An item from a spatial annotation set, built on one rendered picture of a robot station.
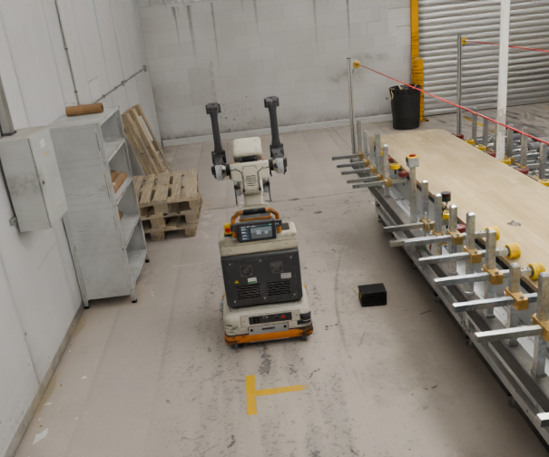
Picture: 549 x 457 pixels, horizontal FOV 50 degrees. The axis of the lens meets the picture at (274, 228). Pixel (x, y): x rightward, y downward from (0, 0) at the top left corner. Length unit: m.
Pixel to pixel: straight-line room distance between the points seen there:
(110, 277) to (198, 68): 6.48
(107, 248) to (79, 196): 0.49
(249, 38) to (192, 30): 0.99
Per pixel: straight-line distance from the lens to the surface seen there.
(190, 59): 10.98
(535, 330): 2.56
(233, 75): 10.98
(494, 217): 3.85
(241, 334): 4.19
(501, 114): 5.09
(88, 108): 5.28
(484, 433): 3.52
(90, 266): 5.12
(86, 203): 4.93
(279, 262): 4.03
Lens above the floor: 2.25
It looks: 21 degrees down
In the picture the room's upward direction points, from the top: 6 degrees counter-clockwise
